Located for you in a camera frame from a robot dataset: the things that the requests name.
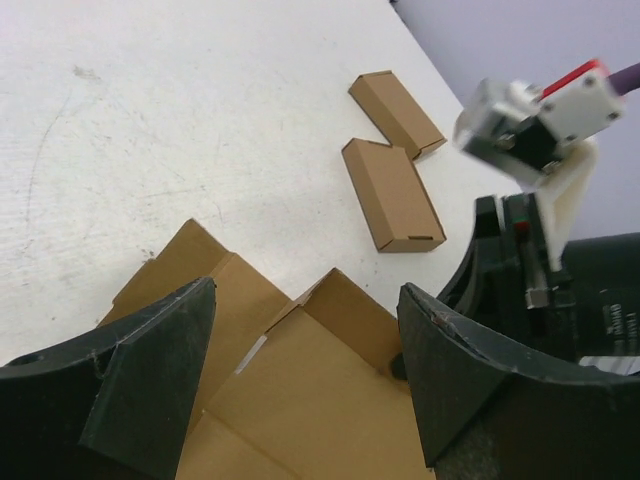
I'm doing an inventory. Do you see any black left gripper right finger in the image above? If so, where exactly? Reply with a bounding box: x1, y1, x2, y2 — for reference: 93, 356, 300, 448
397, 283, 639, 479

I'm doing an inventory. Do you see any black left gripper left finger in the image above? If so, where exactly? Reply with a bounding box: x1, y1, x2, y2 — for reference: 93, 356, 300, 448
1, 277, 216, 479

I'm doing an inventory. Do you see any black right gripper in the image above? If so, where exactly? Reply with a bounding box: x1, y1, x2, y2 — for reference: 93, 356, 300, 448
438, 194, 639, 363

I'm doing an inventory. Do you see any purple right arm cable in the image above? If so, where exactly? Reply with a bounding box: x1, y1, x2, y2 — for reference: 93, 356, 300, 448
605, 62, 640, 94

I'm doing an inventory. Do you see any cardboard box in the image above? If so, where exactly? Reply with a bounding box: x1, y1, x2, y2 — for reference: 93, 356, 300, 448
108, 220, 431, 479
342, 138, 447, 253
348, 70, 447, 160

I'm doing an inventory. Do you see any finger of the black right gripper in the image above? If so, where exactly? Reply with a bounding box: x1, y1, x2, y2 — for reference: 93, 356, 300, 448
389, 352, 407, 381

